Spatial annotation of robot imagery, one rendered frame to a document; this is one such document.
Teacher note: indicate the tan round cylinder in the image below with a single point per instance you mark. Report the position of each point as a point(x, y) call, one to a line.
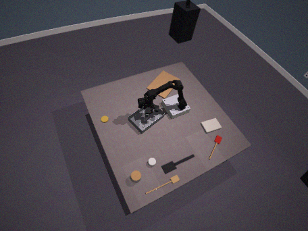
point(135, 176)

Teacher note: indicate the wooden board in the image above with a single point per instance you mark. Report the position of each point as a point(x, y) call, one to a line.
point(160, 80)

